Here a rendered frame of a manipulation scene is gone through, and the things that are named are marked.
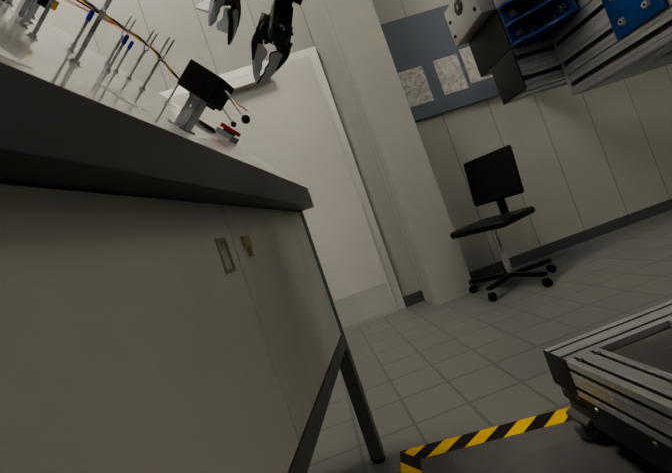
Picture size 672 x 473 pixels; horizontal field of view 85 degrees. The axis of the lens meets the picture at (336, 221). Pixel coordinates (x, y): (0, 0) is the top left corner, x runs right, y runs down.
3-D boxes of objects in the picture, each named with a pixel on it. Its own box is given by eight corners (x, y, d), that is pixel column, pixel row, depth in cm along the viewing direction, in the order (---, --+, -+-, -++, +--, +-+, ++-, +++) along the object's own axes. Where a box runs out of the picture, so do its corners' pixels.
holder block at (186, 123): (220, 155, 56) (255, 98, 55) (158, 113, 57) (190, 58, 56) (233, 160, 60) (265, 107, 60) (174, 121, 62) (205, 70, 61)
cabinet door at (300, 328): (343, 333, 112) (302, 210, 114) (304, 439, 58) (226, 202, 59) (335, 335, 112) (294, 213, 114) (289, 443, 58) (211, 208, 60)
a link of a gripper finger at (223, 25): (219, 46, 102) (218, 8, 99) (238, 46, 100) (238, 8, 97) (213, 44, 99) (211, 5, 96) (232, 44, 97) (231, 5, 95)
